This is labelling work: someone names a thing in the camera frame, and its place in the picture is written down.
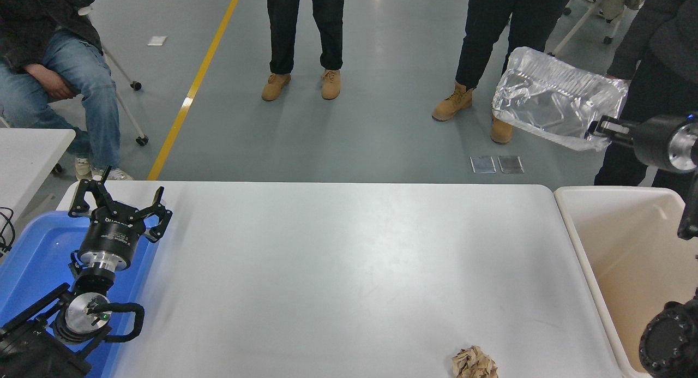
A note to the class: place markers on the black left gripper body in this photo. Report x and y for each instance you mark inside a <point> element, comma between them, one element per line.
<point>112,236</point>

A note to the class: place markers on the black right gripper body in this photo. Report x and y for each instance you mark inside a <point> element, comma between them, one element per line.
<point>654,142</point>

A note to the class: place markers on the silver foil tray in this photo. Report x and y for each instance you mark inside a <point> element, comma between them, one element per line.
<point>551,94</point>

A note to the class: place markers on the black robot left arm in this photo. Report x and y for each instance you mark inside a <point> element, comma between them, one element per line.
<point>82,312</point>

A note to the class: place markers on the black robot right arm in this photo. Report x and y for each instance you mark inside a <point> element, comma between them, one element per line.
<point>671,340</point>

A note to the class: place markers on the seated person's right hand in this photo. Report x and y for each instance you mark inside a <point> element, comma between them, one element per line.
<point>52,83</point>

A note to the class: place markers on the wheeled chair with white legs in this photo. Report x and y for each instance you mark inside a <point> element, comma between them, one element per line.
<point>607,40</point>
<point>142,141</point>

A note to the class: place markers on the blue plastic tray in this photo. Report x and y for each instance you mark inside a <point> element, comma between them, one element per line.
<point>38,258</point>

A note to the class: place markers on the white side table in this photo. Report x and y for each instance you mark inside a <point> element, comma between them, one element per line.
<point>27,160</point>

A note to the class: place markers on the metal floor plate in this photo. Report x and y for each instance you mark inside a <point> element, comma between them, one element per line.
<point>482,164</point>
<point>510,164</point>

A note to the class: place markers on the seated person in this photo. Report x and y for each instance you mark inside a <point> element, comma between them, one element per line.
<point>82,78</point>

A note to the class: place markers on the large pale bin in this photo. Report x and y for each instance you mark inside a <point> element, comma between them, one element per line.
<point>621,269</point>

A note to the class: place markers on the white paper scrap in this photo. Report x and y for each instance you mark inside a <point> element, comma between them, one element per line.
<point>157,41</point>

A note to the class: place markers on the crumpled tan paper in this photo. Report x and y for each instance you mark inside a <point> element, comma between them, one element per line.
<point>474,364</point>

